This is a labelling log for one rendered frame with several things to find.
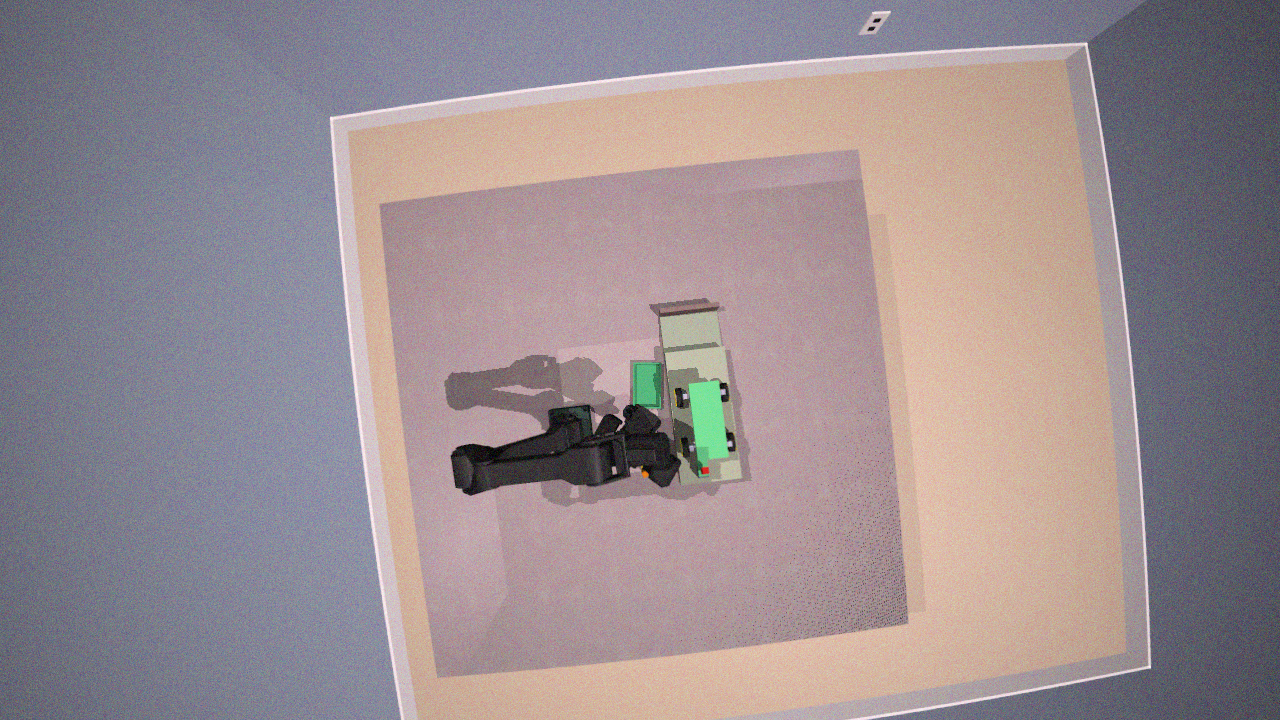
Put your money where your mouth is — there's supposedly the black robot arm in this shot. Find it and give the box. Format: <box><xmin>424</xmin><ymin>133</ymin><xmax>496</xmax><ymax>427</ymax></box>
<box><xmin>451</xmin><ymin>404</ymin><xmax>669</xmax><ymax>496</ymax></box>

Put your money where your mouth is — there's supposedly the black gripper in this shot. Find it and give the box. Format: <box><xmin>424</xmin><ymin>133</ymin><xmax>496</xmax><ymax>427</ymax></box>
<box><xmin>594</xmin><ymin>414</ymin><xmax>681</xmax><ymax>487</ymax></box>

